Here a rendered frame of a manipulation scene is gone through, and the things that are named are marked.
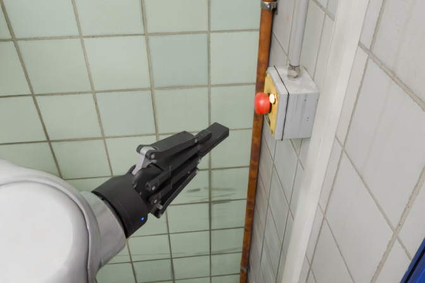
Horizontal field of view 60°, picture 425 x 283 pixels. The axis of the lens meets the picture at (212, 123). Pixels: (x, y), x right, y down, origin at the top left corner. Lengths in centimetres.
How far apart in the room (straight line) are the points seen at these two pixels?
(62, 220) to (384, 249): 39
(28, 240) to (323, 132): 46
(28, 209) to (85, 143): 89
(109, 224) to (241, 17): 62
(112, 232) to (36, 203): 22
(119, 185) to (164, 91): 55
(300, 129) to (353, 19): 24
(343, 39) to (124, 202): 35
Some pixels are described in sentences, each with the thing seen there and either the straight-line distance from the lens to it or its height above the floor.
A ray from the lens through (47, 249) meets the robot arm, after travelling 24.
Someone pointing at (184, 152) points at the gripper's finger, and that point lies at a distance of 53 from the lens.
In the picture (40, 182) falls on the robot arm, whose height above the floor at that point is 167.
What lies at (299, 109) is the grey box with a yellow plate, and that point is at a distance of 64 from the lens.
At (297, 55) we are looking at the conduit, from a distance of 64.
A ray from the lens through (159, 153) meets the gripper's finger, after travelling 48.
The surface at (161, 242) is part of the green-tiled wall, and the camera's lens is 144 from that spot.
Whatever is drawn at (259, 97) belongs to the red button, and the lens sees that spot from 66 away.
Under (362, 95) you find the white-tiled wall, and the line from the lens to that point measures 51.
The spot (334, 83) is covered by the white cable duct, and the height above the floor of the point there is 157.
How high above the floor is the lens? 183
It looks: 36 degrees down
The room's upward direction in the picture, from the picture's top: straight up
